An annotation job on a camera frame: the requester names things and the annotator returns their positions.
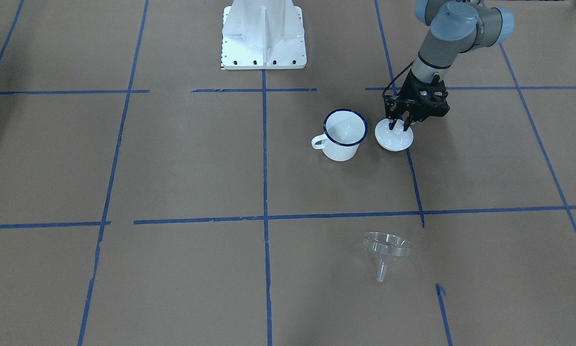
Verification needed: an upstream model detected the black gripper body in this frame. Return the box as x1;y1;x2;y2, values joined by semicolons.
384;72;441;121

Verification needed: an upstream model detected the white cup lid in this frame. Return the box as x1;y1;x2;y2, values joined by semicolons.
374;118;414;151

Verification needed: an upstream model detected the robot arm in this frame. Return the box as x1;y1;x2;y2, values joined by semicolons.
382;0;515;132

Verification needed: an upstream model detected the white enamel cup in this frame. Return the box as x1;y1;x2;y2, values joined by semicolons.
310;108;368;162

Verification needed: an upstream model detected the clear plastic funnel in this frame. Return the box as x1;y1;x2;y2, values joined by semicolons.
362;232;414;283

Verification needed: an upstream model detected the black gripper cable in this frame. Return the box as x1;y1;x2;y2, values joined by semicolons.
382;60;416;97

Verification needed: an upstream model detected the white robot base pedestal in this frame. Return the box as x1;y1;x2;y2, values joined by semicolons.
221;0;307;70

